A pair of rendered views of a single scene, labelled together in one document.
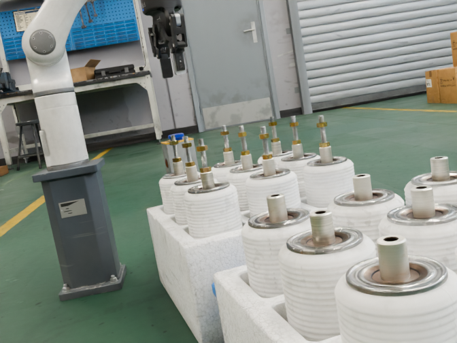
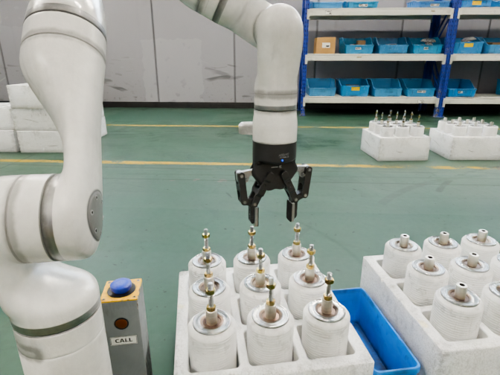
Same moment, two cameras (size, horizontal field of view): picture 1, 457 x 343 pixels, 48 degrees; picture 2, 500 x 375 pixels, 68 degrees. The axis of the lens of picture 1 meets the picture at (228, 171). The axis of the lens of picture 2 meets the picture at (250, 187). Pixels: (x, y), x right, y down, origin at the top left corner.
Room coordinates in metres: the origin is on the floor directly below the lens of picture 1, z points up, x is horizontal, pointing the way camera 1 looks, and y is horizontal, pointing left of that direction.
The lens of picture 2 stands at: (0.96, 0.69, 0.74)
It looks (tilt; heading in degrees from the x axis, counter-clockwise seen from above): 19 degrees down; 278
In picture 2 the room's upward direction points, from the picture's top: straight up
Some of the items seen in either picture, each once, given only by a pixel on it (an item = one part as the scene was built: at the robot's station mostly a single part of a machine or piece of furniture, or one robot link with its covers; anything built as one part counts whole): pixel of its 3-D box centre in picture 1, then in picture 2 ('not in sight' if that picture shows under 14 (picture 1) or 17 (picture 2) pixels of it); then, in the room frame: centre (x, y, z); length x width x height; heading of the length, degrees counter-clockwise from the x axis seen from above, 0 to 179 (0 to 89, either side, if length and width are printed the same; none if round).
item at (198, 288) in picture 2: (230, 164); (209, 287); (1.16, -0.01, 0.25); 0.08 x 0.08 x 0.01
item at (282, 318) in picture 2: (193, 180); (270, 315); (1.01, 0.07, 0.25); 0.08 x 0.08 x 0.01
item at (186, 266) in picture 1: (260, 243); (260, 338); (1.05, -0.04, 0.09); 0.39 x 0.39 x 0.18; 17
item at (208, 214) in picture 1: (217, 237); (324, 345); (0.90, 0.04, 0.16); 0.10 x 0.10 x 0.18
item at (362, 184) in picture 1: (362, 188); (428, 263); (0.64, -0.16, 0.26); 0.02 x 0.02 x 0.03
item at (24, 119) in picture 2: not in sight; (49, 116); (3.12, -2.23, 0.27); 0.39 x 0.39 x 0.18; 6
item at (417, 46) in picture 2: not in sight; (421, 45); (-0.53, -4.83, 0.89); 0.50 x 0.38 x 0.21; 95
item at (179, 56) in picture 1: (180, 56); (297, 203); (0.97, 0.05, 0.49); 0.03 x 0.01 x 0.05; 26
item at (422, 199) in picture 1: (422, 203); (472, 260); (0.53, -0.20, 0.26); 0.02 x 0.02 x 0.03
